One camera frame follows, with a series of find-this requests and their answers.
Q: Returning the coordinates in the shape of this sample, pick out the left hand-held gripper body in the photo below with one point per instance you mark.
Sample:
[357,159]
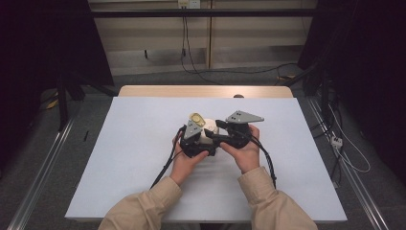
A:
[192,131]

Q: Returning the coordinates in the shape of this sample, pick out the white table cover board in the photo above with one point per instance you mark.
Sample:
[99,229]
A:
[134,153]

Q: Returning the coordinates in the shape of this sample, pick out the person's right hand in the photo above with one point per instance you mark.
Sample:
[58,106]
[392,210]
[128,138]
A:
[247,156]

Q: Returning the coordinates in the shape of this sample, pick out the white wall socket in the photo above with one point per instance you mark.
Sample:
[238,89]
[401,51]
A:
[189,3]

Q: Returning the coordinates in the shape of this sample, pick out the black metal stand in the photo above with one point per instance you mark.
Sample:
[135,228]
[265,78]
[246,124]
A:
[63,102]
[322,86]

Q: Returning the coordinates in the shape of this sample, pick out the beige wooden cabinet desk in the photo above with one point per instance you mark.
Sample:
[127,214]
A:
[249,38]

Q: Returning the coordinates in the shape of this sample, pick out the dark table grommet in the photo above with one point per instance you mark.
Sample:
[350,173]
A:
[238,96]

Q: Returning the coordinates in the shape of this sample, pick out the small black floor item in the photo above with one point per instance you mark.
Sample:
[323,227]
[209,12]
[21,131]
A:
[85,135]

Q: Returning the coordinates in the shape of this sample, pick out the person's left hand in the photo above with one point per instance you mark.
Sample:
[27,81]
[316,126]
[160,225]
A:
[185,166]

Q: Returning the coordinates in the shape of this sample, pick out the black curtain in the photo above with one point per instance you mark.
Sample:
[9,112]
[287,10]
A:
[367,48]
[44,38]

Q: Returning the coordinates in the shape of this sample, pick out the metal floor rail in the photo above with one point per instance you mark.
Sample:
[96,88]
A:
[354,179]
[41,175]

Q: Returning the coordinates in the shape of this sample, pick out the wooden table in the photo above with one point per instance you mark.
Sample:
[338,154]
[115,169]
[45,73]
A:
[191,91]

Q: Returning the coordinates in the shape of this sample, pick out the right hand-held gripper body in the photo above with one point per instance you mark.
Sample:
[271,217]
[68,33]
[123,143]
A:
[241,132]

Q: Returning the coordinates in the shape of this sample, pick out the white power strip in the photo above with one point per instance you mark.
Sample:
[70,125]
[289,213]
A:
[336,141]

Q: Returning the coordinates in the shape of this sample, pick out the glass jar with cream lid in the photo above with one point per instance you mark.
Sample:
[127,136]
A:
[210,126]

